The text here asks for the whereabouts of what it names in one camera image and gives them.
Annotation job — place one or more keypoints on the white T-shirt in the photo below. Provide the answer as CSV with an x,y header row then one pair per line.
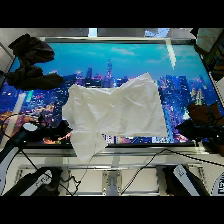
x,y
116,113

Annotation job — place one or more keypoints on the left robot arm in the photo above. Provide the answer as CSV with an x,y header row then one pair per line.
x,y
20,140

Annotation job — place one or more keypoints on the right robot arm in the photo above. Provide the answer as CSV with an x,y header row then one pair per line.
x,y
203,131

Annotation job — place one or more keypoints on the silver frame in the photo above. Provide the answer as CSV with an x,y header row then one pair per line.
x,y
113,156

